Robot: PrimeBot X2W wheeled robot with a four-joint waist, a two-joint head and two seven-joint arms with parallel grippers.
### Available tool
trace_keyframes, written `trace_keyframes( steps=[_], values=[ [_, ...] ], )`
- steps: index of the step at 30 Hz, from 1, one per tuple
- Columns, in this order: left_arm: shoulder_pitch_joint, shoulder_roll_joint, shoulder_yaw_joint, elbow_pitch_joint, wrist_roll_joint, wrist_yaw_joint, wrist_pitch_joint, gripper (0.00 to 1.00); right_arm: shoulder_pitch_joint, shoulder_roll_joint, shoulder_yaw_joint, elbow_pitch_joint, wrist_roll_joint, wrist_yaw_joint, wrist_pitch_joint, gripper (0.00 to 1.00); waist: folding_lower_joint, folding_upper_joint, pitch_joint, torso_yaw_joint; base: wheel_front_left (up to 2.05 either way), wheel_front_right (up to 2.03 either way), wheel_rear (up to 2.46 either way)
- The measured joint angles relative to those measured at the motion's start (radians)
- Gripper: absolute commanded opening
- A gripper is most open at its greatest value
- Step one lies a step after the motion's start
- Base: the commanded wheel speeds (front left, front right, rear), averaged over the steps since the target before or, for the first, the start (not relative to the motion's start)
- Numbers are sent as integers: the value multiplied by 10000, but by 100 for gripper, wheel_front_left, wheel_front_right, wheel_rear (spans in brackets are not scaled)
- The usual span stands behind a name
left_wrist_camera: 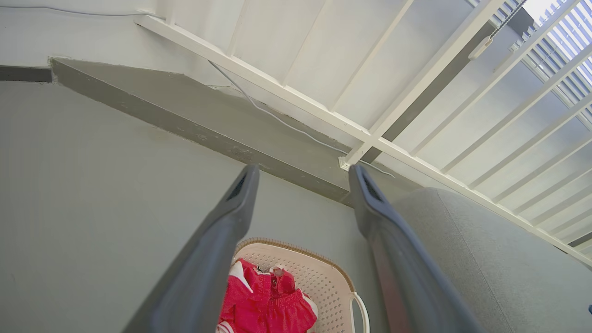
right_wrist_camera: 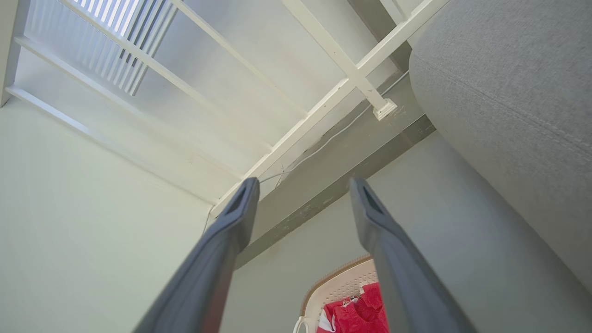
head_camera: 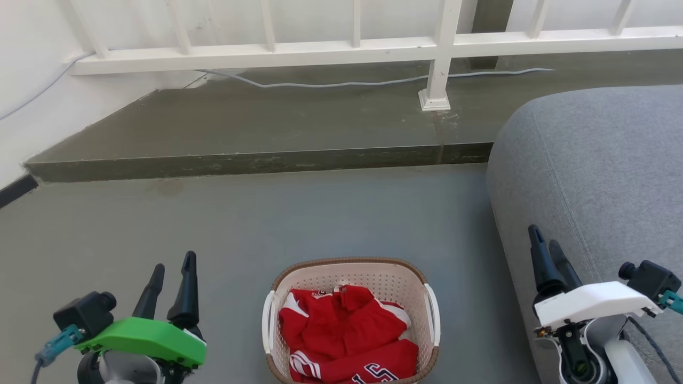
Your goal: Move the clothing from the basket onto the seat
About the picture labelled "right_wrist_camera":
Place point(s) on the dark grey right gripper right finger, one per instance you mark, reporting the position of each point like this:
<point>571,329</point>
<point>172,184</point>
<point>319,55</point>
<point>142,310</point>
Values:
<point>402,277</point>

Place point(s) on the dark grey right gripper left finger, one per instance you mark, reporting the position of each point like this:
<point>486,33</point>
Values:
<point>208,273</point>

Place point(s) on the red garment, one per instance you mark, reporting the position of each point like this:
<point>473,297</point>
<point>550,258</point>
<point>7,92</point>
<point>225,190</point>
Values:
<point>363,317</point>

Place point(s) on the grey fabric sofa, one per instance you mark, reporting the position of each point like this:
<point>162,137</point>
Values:
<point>508,92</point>

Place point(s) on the cream plastic laundry basket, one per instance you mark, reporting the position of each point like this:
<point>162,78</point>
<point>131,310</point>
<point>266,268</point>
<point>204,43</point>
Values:
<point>342,282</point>

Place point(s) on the red jersey with white stripes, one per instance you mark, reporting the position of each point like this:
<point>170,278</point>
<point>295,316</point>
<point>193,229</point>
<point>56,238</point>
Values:
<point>326,320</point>

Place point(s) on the white wooden railing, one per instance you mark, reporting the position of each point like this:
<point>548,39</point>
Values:
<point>354,76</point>

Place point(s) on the white slatted window grille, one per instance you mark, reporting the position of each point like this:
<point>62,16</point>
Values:
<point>92,55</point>

